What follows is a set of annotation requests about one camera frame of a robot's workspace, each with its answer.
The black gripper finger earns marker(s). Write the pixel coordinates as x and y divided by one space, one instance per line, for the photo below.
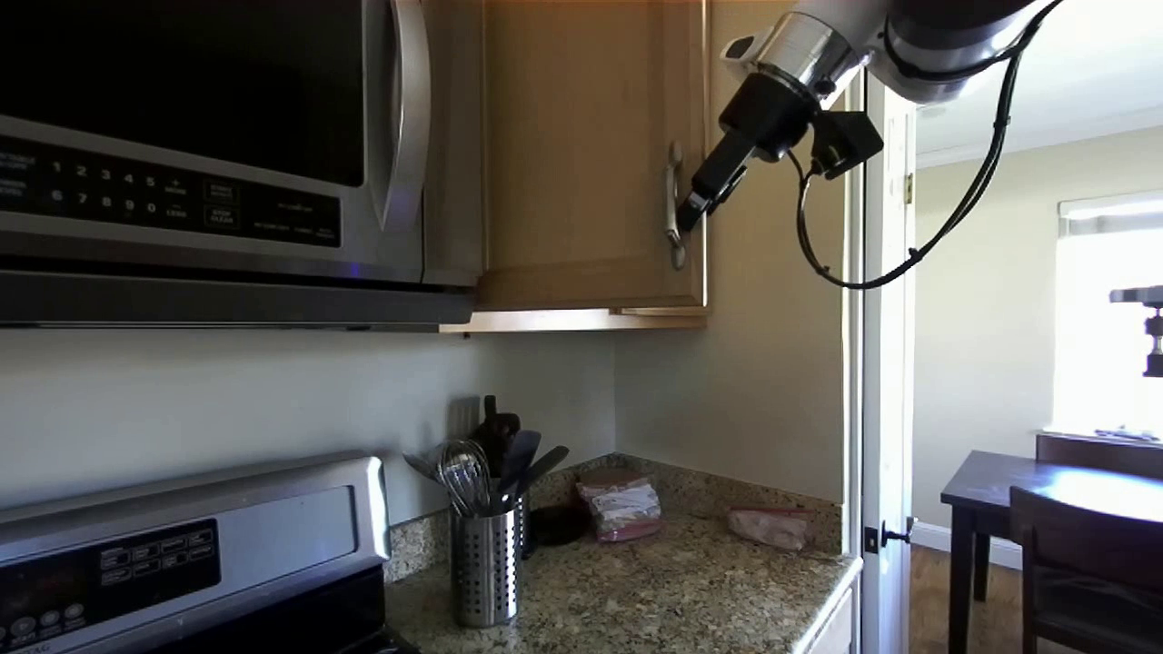
690 211
717 185

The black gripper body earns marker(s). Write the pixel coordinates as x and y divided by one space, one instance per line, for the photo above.
768 120

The narrow wooden cabinet door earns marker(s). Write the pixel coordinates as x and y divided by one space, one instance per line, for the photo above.
583 147

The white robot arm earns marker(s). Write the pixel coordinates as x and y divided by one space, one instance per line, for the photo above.
946 36

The dark kitchen utensils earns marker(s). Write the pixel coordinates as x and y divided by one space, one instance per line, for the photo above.
515 448

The clear plastic bread bag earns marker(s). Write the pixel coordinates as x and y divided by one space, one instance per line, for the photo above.
619 503

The grey metal kitchen utensils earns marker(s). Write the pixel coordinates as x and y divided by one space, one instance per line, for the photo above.
454 472

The dark wooden table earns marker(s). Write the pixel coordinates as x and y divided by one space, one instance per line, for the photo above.
984 477

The bright window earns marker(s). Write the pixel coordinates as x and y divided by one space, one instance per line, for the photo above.
1110 327

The perforated steel utensil holder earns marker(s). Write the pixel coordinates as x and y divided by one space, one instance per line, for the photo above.
484 569

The dark wooden chair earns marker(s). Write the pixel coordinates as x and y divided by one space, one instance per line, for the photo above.
1094 452
1090 569

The stainless steel microwave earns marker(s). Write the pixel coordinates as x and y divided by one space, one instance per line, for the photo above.
184 120

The stainless steel black stove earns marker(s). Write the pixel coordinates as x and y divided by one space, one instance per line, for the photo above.
184 558

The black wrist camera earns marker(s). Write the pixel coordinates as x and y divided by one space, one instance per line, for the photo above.
843 142

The white door frame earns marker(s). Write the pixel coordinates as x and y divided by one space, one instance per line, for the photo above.
891 363

